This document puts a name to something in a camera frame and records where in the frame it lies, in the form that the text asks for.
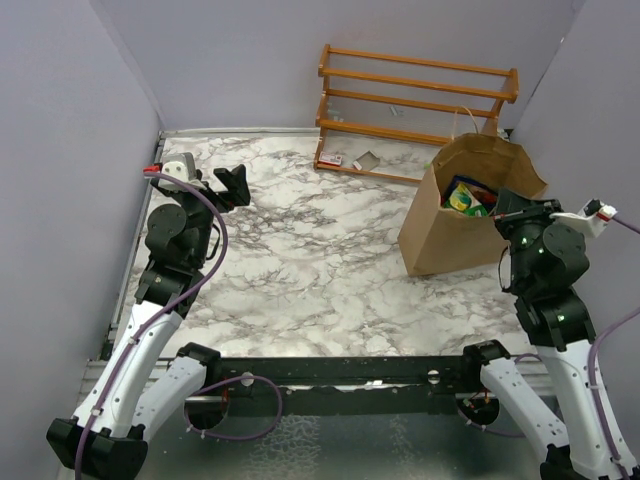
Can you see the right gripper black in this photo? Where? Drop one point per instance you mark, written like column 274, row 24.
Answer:
column 513, row 207

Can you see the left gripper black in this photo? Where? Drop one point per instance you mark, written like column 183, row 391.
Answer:
column 237, row 192

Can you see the green snack packet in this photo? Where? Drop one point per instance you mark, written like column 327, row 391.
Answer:
column 462, row 200

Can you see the brown paper bag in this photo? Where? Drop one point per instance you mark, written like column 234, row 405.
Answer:
column 435, row 239

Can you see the dark blue snack packet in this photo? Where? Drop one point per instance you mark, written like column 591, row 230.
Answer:
column 480, row 191

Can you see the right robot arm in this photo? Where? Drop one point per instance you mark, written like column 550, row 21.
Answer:
column 580, row 439

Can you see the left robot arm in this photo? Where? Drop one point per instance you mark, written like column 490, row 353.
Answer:
column 109, row 433

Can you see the red white small box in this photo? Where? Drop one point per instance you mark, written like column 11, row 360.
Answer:
column 330, row 159

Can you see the wooden shelf rack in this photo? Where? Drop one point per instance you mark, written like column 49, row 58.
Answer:
column 404, row 99

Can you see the small open cardboard box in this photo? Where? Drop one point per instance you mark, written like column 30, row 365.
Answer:
column 366, row 162

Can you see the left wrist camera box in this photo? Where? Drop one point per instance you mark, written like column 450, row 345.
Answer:
column 180, row 166

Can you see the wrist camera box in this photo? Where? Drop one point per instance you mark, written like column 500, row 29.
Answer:
column 180, row 166
column 590, row 221

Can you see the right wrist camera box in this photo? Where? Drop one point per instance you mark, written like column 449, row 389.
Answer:
column 590, row 221

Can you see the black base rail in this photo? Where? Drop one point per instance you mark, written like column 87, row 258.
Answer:
column 331, row 386

